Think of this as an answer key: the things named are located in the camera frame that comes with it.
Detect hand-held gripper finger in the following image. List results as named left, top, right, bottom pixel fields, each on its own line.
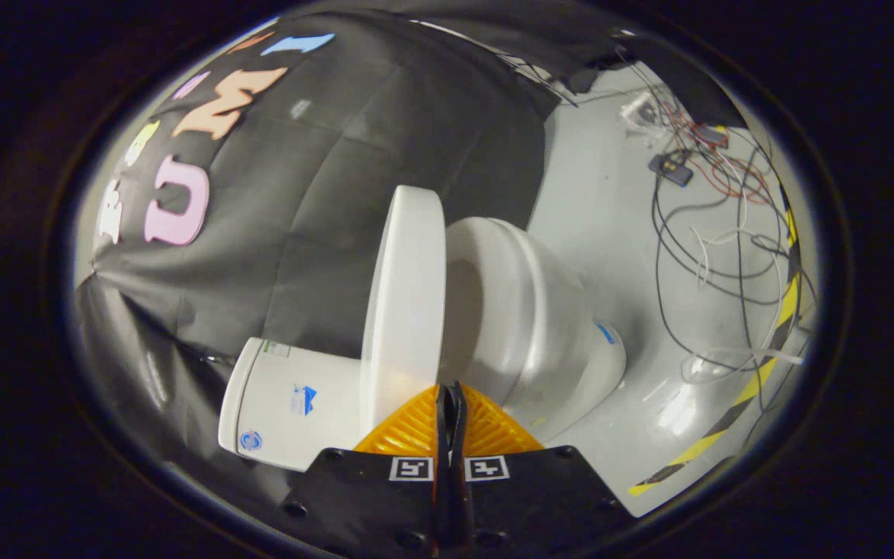
left=280, top=384, right=452, bottom=559
left=451, top=380, right=626, bottom=556

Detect white toilet lid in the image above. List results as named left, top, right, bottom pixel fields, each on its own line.
left=359, top=185, right=448, bottom=436

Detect white toilet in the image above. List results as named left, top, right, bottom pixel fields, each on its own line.
left=218, top=216, right=628, bottom=474

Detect yellow black hazard tape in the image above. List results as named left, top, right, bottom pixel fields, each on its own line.
left=628, top=186, right=805, bottom=498

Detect black backdrop cloth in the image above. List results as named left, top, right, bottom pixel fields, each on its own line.
left=74, top=8, right=743, bottom=505

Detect small black electronic device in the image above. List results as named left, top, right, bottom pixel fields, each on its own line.
left=647, top=151, right=695, bottom=188

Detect tangle of floor cables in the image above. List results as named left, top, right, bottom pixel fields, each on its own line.
left=618, top=54, right=816, bottom=389

